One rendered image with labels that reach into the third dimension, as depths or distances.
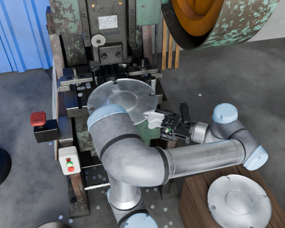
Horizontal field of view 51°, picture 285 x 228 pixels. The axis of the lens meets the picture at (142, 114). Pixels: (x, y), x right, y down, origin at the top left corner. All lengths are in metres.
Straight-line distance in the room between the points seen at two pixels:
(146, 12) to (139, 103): 0.35
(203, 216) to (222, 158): 0.65
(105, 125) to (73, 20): 0.50
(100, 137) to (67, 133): 0.61
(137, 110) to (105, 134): 0.47
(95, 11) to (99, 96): 0.34
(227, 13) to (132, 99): 0.52
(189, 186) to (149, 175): 0.82
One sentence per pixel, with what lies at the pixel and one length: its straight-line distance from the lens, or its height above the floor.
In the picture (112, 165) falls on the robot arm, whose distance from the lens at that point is 0.71.
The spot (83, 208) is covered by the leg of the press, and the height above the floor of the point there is 0.06.
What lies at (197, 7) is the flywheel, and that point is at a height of 1.08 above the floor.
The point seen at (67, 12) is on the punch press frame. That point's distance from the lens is 1.12.
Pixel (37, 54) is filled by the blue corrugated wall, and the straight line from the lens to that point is 2.72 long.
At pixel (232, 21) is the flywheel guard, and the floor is 1.19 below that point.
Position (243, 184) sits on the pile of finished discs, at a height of 0.37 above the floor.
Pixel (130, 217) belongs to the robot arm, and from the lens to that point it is 1.06.
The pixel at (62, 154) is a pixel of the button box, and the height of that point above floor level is 0.63.
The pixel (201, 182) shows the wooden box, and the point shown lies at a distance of 1.55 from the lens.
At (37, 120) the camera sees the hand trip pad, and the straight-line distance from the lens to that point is 1.27.
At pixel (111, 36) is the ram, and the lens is 1.24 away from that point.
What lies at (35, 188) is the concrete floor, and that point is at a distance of 2.00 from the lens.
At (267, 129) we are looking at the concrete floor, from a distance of 2.38.
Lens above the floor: 1.65
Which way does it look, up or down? 46 degrees down
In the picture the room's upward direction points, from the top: 1 degrees clockwise
